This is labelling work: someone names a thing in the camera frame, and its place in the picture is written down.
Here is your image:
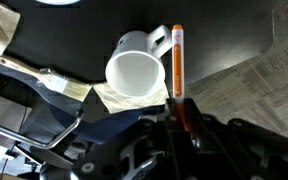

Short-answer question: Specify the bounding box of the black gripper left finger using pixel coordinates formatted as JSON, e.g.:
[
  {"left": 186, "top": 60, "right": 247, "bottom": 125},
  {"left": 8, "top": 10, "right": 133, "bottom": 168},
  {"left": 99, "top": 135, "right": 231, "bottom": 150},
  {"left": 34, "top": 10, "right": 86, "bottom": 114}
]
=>
[{"left": 72, "top": 98, "right": 185, "bottom": 180}]

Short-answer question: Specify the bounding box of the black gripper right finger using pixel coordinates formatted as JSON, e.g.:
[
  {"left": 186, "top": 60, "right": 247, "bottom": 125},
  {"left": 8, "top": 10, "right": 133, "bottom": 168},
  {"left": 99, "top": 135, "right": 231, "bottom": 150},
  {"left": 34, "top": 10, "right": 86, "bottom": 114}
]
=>
[{"left": 183, "top": 97, "right": 288, "bottom": 180}]

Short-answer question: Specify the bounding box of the orange and white marker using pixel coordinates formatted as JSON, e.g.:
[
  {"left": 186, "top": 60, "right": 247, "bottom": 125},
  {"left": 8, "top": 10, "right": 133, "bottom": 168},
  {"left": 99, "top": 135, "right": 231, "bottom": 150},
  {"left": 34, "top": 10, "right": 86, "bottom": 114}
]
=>
[{"left": 171, "top": 23, "right": 192, "bottom": 133}]

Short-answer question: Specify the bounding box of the blue seat mesh office chair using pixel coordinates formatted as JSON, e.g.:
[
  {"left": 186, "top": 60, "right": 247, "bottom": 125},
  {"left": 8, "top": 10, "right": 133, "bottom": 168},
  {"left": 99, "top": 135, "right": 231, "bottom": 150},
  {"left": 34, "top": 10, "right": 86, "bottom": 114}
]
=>
[{"left": 0, "top": 53, "right": 167, "bottom": 171}]

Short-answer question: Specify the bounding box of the beige paper napkin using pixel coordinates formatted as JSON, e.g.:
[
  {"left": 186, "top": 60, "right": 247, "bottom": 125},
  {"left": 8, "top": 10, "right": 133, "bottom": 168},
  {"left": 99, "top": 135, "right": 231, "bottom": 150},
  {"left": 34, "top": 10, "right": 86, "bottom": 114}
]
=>
[{"left": 92, "top": 81, "right": 170, "bottom": 114}]

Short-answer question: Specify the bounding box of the white ceramic mug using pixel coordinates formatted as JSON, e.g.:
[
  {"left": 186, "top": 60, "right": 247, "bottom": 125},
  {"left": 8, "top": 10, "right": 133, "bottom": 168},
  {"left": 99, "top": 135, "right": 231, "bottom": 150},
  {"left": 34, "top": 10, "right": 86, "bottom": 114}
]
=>
[{"left": 104, "top": 24, "right": 173, "bottom": 98}]

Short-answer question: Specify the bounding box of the white round plate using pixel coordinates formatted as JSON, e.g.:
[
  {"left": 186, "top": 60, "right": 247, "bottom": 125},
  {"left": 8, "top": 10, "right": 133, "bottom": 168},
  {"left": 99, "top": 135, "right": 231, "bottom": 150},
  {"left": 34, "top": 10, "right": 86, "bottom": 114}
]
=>
[{"left": 35, "top": 0, "right": 82, "bottom": 6}]

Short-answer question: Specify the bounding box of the bent metal tube handle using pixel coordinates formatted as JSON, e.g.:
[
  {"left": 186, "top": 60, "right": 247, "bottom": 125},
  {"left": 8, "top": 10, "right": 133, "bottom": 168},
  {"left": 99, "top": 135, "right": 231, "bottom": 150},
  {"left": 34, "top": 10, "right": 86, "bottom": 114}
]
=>
[{"left": 0, "top": 111, "right": 85, "bottom": 150}]

